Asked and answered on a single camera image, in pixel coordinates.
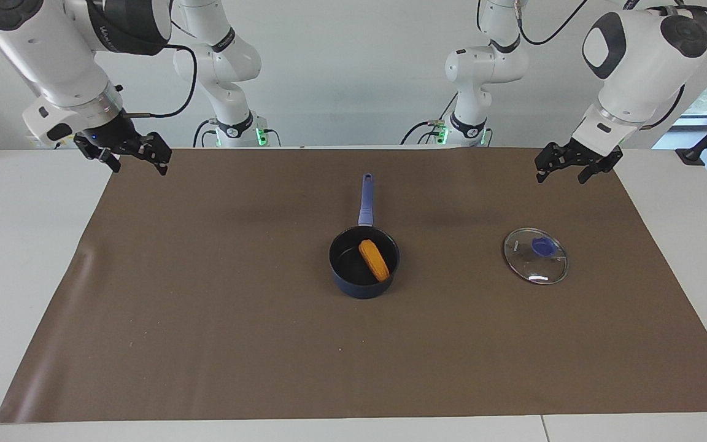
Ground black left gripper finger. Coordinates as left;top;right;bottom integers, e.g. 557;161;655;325
577;160;608;185
535;147;556;184

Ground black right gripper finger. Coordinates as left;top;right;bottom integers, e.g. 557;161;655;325
145;131;172;176
92;147;123;174

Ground glass lid with purple knob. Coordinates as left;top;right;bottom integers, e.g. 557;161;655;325
503;228;569;285

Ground yellow corn cob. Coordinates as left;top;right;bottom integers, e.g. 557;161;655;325
358;239;390;282

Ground brown table mat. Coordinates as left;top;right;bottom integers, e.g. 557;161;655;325
0;147;707;424

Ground black base power cable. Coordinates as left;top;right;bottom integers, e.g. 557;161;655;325
400;92;460;147
192;119;219;148

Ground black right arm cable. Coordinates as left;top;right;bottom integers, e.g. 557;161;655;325
123;44;198;119

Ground dark pot with purple handle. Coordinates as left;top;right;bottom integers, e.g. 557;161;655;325
329;173;400;300

